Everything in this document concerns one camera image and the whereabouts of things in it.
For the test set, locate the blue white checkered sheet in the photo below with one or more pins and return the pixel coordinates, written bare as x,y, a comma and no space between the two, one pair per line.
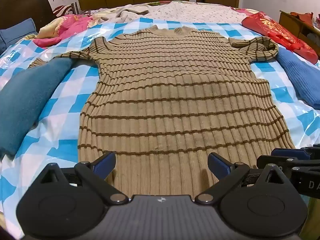
54,137

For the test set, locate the wooden side cabinet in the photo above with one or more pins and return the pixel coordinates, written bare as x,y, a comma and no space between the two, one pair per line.
302,27

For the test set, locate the teal folded garment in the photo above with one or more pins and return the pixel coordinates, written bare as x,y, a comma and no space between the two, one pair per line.
23,98

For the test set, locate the tan striped knit sweater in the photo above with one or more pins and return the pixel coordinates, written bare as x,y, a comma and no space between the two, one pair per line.
166,99

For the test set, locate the dark wooden headboard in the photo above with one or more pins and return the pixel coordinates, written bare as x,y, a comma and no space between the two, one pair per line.
15,11

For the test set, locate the blue knit garment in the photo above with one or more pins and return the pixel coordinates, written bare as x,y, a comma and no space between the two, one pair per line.
304,78

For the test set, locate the pink floral blanket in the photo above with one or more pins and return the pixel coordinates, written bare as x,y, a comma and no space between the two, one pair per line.
61,28

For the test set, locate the beige crumpled cloth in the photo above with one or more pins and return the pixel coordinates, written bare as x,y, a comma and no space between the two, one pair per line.
123,14

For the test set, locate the red plastic bag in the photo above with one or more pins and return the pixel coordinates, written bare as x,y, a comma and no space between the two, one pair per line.
266,26

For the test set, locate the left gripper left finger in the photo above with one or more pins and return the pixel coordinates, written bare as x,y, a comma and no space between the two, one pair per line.
93,175

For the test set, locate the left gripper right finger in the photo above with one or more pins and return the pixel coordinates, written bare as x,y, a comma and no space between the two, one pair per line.
229,175

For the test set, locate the white floral bedsheet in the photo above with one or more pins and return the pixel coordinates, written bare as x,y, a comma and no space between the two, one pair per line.
183,11

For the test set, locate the red white striped cloth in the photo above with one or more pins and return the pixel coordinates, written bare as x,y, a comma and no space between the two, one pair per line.
63,10

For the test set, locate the blue pillow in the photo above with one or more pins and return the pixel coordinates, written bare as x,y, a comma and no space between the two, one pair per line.
13,34

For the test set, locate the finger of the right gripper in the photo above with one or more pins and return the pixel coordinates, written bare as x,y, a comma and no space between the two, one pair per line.
288,163
305,153

